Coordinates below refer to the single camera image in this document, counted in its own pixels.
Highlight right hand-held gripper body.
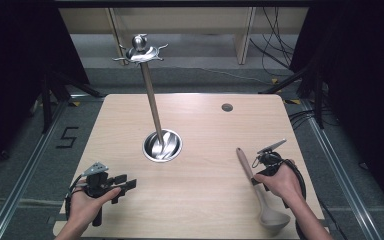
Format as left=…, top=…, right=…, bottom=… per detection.
left=252, top=138, right=292, bottom=210

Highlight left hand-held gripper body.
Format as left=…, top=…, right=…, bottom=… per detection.
left=80, top=161, right=115, bottom=228

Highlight beige ladle with wooden handle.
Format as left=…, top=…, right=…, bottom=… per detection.
left=235, top=147, right=292, bottom=231

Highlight person's right hand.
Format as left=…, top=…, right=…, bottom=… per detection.
left=252, top=163, right=305, bottom=208

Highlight person's left hand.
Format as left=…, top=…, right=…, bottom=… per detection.
left=66, top=186, right=123, bottom=232

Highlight black metal stand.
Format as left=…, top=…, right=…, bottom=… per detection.
left=39, top=68, right=105, bottom=135
left=259, top=59, right=326, bottom=130

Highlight steel utensil rack stand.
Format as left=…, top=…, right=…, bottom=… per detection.
left=112, top=33, right=184, bottom=164

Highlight dark curtain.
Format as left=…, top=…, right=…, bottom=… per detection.
left=0, top=0, right=92, bottom=183
left=289, top=0, right=384, bottom=234

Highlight light wooden shelf unit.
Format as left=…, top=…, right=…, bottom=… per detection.
left=58, top=7, right=310, bottom=66

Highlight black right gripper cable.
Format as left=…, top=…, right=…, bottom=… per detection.
left=280, top=158, right=309, bottom=240

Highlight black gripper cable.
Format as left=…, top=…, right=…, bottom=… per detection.
left=280, top=158, right=309, bottom=240
left=64, top=175, right=88, bottom=222

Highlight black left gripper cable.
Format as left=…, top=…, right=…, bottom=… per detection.
left=64, top=175, right=88, bottom=222

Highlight black floor cables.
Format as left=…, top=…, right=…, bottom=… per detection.
left=287, top=109, right=340, bottom=132

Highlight aluminium floor rail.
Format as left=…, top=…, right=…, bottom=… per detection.
left=299, top=99, right=382, bottom=240
left=0, top=99, right=68, bottom=240

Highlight thin white floor cable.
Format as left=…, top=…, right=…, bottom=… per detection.
left=166, top=64, right=275, bottom=85

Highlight black hanging cables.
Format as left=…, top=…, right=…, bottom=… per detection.
left=248, top=7, right=297, bottom=78

